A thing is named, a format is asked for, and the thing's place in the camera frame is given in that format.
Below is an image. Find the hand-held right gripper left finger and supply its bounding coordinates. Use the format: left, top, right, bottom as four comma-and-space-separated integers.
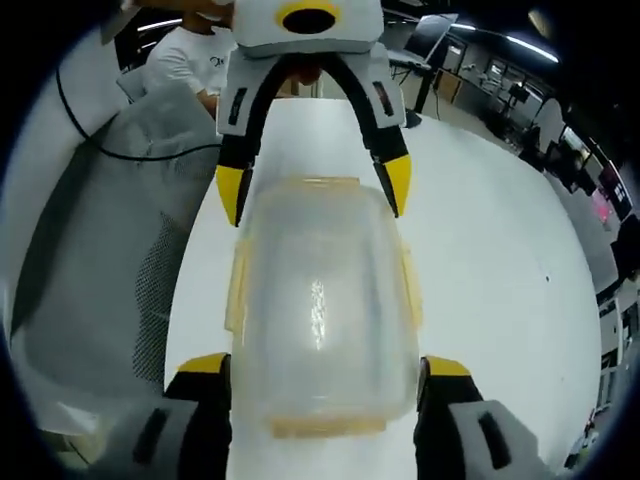
97, 352, 235, 480

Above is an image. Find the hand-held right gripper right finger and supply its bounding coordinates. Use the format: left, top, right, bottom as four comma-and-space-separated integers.
413, 355, 549, 480

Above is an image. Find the clear plastic buckle box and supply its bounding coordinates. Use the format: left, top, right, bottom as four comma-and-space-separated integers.
223, 173, 426, 437

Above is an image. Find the person's left hand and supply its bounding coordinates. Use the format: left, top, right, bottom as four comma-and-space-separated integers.
285, 62, 327, 96

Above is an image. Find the person in white shirt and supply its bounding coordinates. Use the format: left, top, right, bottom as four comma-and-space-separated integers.
144, 9, 239, 101

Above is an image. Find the brown cardboard box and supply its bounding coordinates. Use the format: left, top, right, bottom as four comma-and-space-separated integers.
432, 68, 464, 105

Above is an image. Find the tilted dark monitor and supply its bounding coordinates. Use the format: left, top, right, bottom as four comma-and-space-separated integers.
403, 13, 459, 57

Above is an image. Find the grey mesh office chair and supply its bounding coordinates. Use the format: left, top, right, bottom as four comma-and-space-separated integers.
9, 94, 226, 436

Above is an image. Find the red lit screen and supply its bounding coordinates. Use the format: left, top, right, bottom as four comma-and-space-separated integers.
594, 167, 637, 226

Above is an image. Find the black cable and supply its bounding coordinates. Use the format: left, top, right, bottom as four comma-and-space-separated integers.
54, 67, 224, 162

